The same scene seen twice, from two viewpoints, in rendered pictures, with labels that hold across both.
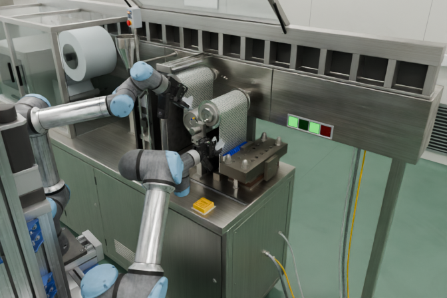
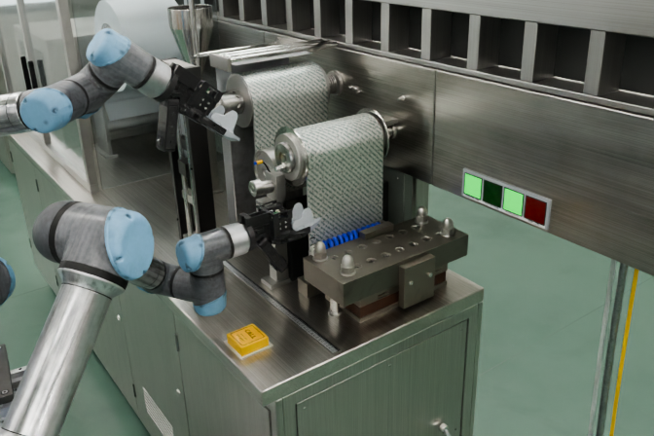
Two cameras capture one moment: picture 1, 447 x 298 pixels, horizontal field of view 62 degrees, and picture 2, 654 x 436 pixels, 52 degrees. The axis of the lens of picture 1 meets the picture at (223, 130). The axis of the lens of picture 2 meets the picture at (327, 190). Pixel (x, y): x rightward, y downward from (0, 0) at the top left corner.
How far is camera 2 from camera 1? 0.54 m
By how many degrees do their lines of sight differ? 15
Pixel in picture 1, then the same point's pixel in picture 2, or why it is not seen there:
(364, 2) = not seen: outside the picture
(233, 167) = (324, 271)
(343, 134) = (572, 219)
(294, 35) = not seen: outside the picture
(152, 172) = (73, 247)
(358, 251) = not seen: outside the picture
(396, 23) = not seen: outside the picture
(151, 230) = (43, 366)
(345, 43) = (574, 6)
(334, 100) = (552, 139)
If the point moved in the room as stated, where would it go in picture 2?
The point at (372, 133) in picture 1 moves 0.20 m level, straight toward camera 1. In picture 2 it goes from (633, 221) to (596, 262)
